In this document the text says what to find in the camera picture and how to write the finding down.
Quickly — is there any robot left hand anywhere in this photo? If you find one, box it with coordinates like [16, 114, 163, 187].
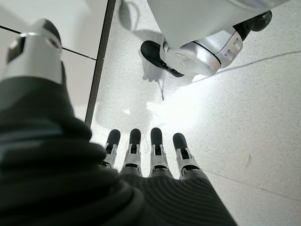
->
[0, 18, 238, 226]

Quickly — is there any white kitchen cabinet front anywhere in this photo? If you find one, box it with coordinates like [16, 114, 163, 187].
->
[0, 0, 118, 128]

